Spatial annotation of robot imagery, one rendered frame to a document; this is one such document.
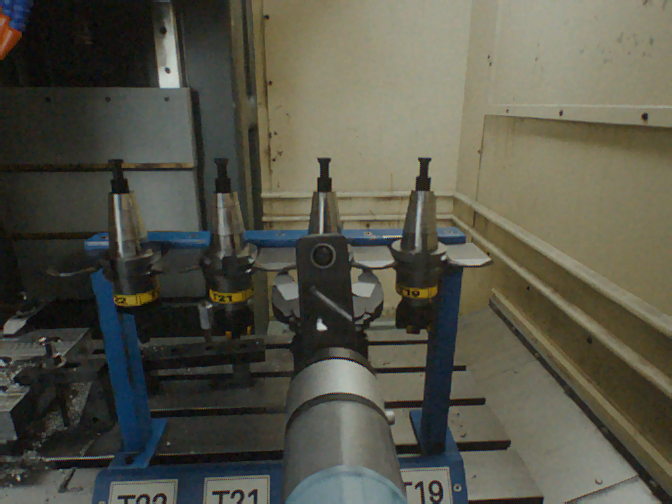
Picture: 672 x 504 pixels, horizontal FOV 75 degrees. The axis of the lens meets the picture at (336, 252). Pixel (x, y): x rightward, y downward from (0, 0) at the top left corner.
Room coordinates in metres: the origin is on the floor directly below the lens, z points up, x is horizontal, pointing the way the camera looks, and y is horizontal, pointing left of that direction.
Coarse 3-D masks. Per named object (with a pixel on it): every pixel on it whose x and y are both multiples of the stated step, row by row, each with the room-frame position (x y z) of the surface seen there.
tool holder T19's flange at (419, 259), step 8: (400, 240) 0.51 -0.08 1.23; (392, 248) 0.48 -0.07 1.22; (400, 248) 0.48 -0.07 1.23; (440, 248) 0.48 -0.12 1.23; (400, 256) 0.47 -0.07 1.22; (408, 256) 0.46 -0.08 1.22; (416, 256) 0.46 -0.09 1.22; (424, 256) 0.46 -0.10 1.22; (432, 256) 0.46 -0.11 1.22; (440, 256) 0.46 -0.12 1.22; (400, 264) 0.47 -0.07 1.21; (408, 264) 0.46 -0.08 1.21; (416, 264) 0.46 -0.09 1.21; (424, 264) 0.46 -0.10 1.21; (432, 264) 0.46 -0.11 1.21; (440, 264) 0.47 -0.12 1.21; (400, 272) 0.47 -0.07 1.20; (408, 272) 0.46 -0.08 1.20; (416, 272) 0.46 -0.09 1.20; (424, 272) 0.46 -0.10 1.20; (432, 272) 0.46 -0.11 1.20; (440, 272) 0.46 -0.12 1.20
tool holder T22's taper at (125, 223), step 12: (132, 192) 0.47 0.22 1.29; (108, 204) 0.46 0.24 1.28; (120, 204) 0.45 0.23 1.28; (132, 204) 0.46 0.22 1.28; (108, 216) 0.46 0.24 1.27; (120, 216) 0.45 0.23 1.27; (132, 216) 0.46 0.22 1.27; (108, 228) 0.46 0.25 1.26; (120, 228) 0.45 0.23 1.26; (132, 228) 0.45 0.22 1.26; (144, 228) 0.47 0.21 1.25; (108, 240) 0.46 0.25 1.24; (120, 240) 0.45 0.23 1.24; (132, 240) 0.45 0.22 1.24; (144, 240) 0.46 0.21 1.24; (108, 252) 0.46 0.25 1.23; (120, 252) 0.45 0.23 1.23; (132, 252) 0.45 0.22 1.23; (144, 252) 0.46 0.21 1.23
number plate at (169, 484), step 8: (144, 480) 0.41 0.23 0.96; (152, 480) 0.41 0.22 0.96; (160, 480) 0.41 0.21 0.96; (168, 480) 0.41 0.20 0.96; (176, 480) 0.41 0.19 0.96; (112, 488) 0.40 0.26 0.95; (120, 488) 0.40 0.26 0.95; (128, 488) 0.40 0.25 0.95; (136, 488) 0.40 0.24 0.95; (144, 488) 0.40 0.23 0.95; (152, 488) 0.40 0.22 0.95; (160, 488) 0.40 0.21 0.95; (168, 488) 0.40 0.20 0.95; (176, 488) 0.40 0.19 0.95; (112, 496) 0.39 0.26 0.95; (120, 496) 0.39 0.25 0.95; (128, 496) 0.39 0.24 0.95; (136, 496) 0.39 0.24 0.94; (144, 496) 0.39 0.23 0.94; (152, 496) 0.39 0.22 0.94; (160, 496) 0.39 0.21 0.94; (168, 496) 0.40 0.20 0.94; (176, 496) 0.40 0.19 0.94
